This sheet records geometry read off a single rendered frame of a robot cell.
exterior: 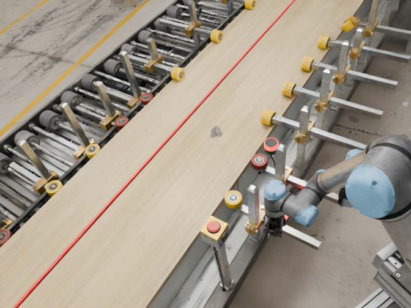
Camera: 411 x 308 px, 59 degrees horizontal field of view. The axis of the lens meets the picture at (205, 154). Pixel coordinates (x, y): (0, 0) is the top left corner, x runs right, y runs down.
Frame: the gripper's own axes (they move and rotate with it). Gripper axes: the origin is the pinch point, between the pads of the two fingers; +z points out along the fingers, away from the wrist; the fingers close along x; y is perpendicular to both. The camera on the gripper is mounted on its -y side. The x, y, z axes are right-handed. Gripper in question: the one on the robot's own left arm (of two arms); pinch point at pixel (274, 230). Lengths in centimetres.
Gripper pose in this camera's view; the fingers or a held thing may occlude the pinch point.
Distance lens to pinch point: 158.6
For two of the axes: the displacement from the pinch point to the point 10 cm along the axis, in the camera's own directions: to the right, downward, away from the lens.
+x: 9.6, 1.0, -2.5
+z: 1.3, 6.4, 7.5
